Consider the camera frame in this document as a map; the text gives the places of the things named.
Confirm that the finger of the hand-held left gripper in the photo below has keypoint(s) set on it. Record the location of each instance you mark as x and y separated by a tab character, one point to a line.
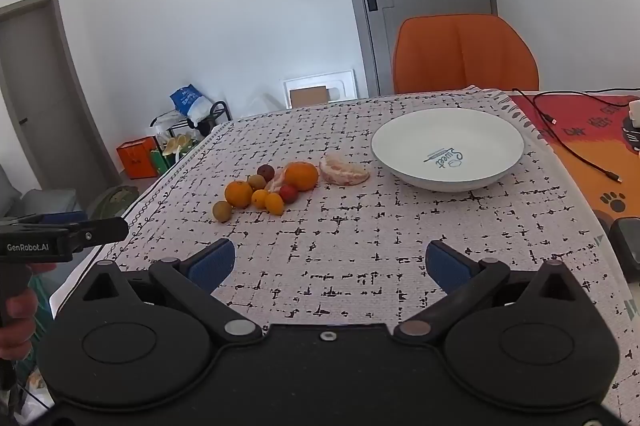
102	231
65	218

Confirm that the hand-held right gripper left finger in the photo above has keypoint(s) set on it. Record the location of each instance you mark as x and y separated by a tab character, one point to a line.
215	262

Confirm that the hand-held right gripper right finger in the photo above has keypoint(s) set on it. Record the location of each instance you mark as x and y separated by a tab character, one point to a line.
447	264

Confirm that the yellow-brown round fruit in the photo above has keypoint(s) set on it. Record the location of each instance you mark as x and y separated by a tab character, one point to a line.
222	211
256	181

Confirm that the medium orange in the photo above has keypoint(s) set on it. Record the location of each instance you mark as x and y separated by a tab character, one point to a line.
238	194

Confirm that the small orange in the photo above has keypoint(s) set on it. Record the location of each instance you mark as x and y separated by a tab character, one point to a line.
274	204
259	198

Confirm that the small red fruit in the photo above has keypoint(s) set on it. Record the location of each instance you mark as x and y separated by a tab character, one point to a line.
288	194

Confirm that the peeled citrus segment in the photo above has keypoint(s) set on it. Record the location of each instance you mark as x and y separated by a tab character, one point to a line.
276	182

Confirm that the dark brown round fruit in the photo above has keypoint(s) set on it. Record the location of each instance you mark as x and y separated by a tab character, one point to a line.
266	171

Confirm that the large orange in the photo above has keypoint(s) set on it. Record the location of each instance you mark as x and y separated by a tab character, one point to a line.
301	176

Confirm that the white plate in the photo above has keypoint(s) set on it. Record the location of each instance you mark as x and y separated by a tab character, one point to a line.
415	146

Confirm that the large peeled citrus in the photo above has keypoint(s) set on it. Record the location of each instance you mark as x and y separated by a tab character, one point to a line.
344	173

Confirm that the person's left hand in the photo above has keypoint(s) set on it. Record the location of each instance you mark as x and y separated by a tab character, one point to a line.
17	321

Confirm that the green patterned bag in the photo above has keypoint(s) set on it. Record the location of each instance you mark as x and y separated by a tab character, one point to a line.
116	202

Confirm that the grey sofa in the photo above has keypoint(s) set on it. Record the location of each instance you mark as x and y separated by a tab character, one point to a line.
35	203

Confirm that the orange shopping bag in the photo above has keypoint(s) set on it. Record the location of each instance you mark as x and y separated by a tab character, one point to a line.
136	158

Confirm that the green box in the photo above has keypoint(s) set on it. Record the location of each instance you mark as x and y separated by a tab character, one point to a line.
160	162

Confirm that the white black-patterned tablecloth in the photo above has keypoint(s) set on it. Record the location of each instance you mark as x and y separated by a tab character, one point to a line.
350	256

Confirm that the yellow slippers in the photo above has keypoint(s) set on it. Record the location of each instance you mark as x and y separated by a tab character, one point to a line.
177	145

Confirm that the grey-framed side door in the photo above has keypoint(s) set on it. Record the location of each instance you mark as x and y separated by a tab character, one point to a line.
40	96

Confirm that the black rack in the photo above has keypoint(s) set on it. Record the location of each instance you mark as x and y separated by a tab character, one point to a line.
220	111

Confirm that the blue and white bag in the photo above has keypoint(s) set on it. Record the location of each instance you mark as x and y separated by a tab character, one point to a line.
190	103

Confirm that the black device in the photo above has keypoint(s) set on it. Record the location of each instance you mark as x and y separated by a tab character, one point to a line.
627	246

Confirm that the orange cat-print mat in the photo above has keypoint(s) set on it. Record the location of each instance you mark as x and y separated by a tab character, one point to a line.
590	146

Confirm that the brown cardboard sheet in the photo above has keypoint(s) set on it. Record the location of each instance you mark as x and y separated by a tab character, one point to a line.
310	97

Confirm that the white foam board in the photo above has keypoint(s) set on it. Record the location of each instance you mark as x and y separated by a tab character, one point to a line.
345	81

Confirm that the orange chair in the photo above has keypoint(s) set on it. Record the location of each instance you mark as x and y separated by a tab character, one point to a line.
465	51

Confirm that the white power adapter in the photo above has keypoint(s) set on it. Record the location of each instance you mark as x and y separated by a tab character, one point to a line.
635	116

